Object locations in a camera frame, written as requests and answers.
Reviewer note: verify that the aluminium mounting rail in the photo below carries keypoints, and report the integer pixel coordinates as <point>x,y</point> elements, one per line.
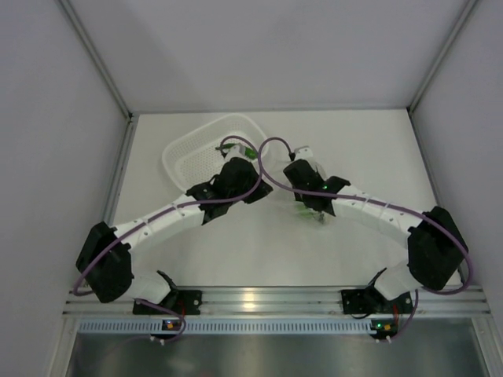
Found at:
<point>312,301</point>

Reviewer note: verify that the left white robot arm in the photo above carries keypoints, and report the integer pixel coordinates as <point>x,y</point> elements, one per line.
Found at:
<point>109,257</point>

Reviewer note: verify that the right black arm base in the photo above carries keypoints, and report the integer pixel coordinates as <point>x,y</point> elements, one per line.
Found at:
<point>368,301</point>

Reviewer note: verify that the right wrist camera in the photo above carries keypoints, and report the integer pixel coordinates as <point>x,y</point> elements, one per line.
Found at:
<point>304,152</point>

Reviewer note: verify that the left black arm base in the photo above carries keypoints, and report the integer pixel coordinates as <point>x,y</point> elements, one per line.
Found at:
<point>183,302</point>

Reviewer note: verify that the green fake pepper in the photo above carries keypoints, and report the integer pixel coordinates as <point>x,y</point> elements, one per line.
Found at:
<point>250,153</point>

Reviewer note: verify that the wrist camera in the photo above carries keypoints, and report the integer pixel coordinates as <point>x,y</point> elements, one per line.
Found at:
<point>233,150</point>
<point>304,152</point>

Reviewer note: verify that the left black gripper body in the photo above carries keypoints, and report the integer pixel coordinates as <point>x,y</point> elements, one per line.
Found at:
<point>256,195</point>

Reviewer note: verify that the clear zip top bag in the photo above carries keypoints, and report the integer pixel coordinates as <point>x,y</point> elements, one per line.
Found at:
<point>287,197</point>

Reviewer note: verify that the green fake melon ball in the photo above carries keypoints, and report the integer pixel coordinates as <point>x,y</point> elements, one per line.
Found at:
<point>307,213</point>

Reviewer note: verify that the white perforated plastic basket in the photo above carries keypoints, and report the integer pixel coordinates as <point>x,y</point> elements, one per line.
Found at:
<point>194,158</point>

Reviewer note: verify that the white slotted cable duct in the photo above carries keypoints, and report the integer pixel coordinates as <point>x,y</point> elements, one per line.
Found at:
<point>216,326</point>

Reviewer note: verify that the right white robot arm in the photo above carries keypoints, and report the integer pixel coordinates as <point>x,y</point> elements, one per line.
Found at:
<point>431,238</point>

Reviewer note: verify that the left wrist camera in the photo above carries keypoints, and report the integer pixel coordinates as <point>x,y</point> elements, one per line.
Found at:
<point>233,150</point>

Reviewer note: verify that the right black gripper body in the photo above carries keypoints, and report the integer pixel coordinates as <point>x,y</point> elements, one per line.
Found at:
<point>302,198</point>

